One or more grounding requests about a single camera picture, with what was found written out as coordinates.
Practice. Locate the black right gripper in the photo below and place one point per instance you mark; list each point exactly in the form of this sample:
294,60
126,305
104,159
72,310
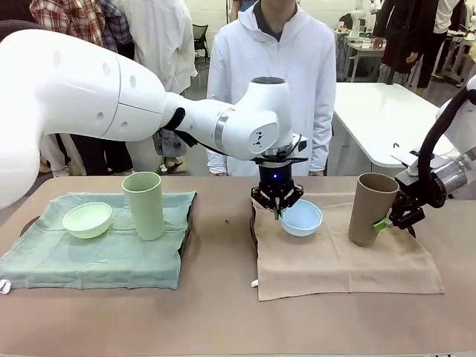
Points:
408,186

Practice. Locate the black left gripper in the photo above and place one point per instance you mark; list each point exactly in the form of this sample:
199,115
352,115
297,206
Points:
276,176

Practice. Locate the tall brown cup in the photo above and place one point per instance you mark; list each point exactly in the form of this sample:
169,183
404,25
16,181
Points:
368,215

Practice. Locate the light blue bowl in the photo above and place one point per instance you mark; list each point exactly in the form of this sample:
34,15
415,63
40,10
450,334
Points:
303,223

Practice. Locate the beige cloth mat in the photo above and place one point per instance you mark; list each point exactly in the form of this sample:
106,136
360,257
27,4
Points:
334,267

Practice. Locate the tall pale green cup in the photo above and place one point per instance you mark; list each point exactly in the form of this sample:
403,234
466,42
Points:
145,208

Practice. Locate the pale green bowl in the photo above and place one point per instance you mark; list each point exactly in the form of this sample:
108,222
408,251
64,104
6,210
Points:
87,223

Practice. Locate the green cloth mat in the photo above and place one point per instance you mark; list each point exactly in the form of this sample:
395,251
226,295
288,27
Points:
93,260

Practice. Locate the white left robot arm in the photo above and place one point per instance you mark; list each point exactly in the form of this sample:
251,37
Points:
93,96

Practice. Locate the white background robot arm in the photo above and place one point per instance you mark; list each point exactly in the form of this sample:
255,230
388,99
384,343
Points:
357,18

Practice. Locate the person's right forearm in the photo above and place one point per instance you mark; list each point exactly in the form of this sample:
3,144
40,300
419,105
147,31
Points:
217,163

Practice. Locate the person's left forearm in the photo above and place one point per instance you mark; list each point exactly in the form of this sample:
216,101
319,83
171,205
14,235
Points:
320,148

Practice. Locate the white side table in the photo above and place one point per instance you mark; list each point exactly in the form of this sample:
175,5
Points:
379,119

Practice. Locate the person in white hooded coat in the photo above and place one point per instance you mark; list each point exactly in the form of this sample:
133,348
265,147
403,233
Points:
271,63

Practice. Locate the grey background workbench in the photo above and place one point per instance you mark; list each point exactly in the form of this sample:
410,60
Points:
366,48

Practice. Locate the black office chair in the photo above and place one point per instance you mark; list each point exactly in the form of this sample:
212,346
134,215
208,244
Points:
201,44

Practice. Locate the person in black clothes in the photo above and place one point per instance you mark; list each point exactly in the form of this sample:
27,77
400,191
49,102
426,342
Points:
401,37

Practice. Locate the person in loose white shirt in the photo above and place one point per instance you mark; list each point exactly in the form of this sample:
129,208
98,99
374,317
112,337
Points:
163,37

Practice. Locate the person in blue plaid shirt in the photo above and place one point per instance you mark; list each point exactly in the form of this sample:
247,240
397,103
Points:
121,29

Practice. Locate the person in red plaid shirt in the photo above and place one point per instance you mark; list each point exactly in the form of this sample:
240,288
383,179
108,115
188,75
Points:
74,15

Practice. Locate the person in dark top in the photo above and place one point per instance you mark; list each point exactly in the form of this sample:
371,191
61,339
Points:
15,9

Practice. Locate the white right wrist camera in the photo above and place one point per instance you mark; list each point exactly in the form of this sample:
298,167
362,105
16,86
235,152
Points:
407,161

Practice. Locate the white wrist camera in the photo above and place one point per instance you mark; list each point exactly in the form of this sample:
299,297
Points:
407,161
301,143

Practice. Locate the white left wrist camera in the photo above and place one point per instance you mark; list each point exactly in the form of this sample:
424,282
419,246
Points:
301,143

